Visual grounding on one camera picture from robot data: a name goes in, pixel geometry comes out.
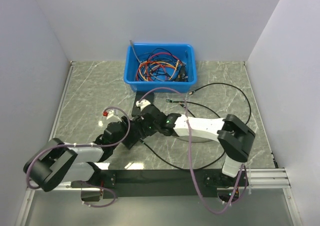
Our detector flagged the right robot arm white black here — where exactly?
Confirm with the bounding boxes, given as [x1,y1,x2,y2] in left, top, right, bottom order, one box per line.
[136,100,256,186]

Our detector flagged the black network switch box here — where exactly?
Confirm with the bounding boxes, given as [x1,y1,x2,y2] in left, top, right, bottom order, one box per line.
[122,126,141,150]

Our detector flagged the blue plastic bin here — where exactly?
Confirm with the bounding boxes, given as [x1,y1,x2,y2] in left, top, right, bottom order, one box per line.
[123,43,198,93]

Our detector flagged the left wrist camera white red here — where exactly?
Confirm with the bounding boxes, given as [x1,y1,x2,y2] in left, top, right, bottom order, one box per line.
[102,109,121,122]

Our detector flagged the black cable with plug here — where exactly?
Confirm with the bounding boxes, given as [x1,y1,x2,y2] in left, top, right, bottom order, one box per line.
[139,83,252,171]

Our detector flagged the grey cable in bin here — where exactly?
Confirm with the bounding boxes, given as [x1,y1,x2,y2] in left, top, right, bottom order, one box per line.
[128,40,142,64]

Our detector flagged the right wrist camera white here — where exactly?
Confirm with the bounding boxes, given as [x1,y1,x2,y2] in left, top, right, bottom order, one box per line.
[135,99,151,111]

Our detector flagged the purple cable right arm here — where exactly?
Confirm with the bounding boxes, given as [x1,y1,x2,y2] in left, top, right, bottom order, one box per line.
[138,87,248,215]

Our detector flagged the black flat box far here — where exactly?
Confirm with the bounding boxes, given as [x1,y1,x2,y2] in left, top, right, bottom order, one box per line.
[131,91,155,117]

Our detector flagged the tangled coloured cables bundle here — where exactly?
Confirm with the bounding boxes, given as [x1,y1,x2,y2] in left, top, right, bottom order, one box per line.
[134,48,190,83]

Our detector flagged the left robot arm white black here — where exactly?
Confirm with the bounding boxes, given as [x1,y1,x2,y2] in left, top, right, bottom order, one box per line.
[23,116,140,192]

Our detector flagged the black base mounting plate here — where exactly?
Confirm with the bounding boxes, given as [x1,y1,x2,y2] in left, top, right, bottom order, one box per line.
[69,169,247,202]

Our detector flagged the black cable teal plug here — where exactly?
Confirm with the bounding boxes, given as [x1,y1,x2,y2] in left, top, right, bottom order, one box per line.
[165,99,220,118]

